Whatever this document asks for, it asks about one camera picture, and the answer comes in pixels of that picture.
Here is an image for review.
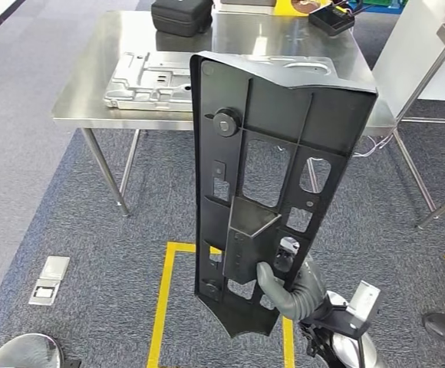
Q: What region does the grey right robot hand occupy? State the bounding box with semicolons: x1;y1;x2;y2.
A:
256;237;327;323

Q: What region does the black plastic panel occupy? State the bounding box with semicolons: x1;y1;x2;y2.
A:
190;51;379;340

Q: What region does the stainless steel workbench table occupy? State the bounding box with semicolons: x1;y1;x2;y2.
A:
51;10;398;218

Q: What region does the yellow floor tape outline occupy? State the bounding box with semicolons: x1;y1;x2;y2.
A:
146;241;296;368

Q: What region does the black handheld controller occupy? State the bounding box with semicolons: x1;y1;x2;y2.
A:
308;5;357;37

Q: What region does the white partition board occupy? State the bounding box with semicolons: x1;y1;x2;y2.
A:
372;0;445;120

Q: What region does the brown round disc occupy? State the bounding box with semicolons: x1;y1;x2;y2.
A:
292;0;321;14

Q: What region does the white desk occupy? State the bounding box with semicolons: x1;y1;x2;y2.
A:
212;0;277;15

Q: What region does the large stamped metal plate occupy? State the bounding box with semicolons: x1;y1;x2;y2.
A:
104;51;338;113

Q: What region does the blue pallet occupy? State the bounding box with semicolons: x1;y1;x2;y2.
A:
354;2;404;15

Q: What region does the black zip case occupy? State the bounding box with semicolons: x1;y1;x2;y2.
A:
150;0;215;38

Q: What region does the silver floor socket plate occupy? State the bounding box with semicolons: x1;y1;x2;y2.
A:
29;256;71;307

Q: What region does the silver stanchion with round base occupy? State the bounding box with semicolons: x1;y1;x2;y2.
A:
0;332;64;368

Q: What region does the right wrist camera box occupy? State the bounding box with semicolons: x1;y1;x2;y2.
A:
346;280;381;331

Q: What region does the white floor cable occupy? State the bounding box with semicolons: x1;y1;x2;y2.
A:
306;130;397;168

